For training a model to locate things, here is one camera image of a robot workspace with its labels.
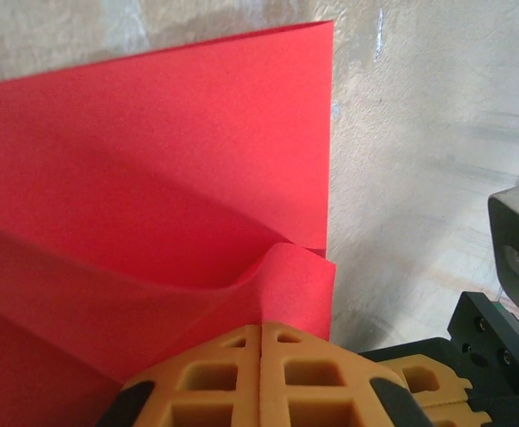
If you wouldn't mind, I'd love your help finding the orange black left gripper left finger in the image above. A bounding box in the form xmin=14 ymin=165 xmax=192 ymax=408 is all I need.
xmin=98 ymin=323 xmax=263 ymax=427

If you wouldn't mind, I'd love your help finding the red paper sheet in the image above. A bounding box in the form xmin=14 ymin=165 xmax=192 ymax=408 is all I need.
xmin=0 ymin=20 xmax=337 ymax=427

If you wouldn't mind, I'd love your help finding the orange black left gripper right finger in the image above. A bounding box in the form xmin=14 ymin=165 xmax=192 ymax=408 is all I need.
xmin=258 ymin=322 xmax=425 ymax=427

